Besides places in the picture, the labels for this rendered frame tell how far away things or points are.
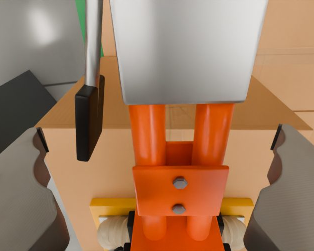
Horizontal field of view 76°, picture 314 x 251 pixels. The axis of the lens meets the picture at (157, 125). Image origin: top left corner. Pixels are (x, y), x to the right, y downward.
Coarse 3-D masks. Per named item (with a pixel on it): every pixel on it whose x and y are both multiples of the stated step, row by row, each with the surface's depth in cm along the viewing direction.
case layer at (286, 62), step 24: (288, 0) 53; (312, 0) 53; (264, 24) 57; (288, 24) 56; (312, 24) 56; (264, 48) 60; (288, 48) 60; (312, 48) 60; (264, 72) 64; (288, 72) 64; (312, 72) 64; (288, 96) 68; (312, 96) 68; (312, 120) 73
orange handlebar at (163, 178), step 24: (144, 120) 11; (216, 120) 11; (144, 144) 12; (168, 144) 15; (192, 144) 15; (216, 144) 12; (144, 168) 13; (168, 168) 13; (192, 168) 13; (216, 168) 13; (144, 192) 14; (168, 192) 14; (192, 192) 14; (216, 192) 14; (144, 216) 17; (192, 216) 16
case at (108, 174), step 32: (64, 96) 38; (256, 96) 37; (64, 128) 29; (128, 128) 29; (192, 128) 28; (256, 128) 28; (64, 160) 32; (96, 160) 32; (128, 160) 32; (224, 160) 31; (256, 160) 31; (64, 192) 36; (96, 192) 36; (128, 192) 36; (224, 192) 35; (256, 192) 35
